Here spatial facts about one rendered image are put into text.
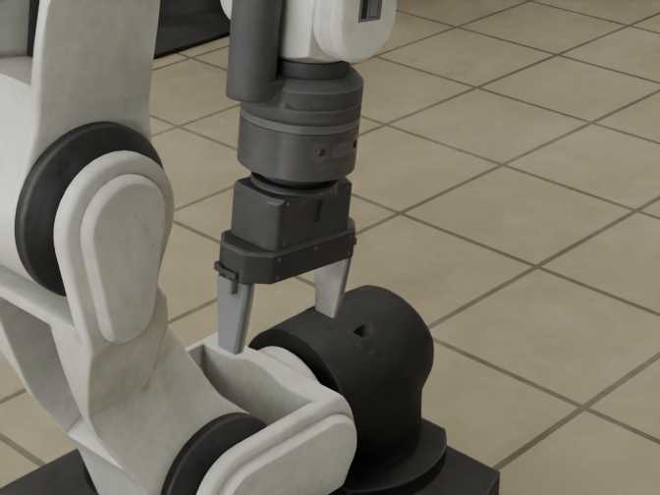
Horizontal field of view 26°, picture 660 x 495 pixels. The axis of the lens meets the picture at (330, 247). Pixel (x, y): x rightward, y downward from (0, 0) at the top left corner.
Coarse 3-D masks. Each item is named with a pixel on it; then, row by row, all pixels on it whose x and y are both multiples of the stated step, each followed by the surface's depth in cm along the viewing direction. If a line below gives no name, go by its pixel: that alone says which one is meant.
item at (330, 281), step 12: (336, 264) 113; (348, 264) 112; (324, 276) 114; (336, 276) 113; (324, 288) 114; (336, 288) 113; (324, 300) 114; (336, 300) 113; (324, 312) 115; (336, 312) 114
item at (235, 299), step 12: (228, 288) 104; (240, 288) 104; (252, 288) 104; (228, 300) 106; (240, 300) 105; (252, 300) 105; (228, 312) 106; (240, 312) 105; (228, 324) 106; (240, 324) 105; (228, 336) 106; (240, 336) 106; (228, 348) 107; (240, 348) 106
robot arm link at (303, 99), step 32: (224, 0) 103; (256, 0) 96; (288, 0) 98; (256, 32) 97; (288, 32) 99; (256, 64) 98; (288, 64) 100; (320, 64) 100; (256, 96) 98; (288, 96) 100; (320, 96) 100; (352, 96) 101
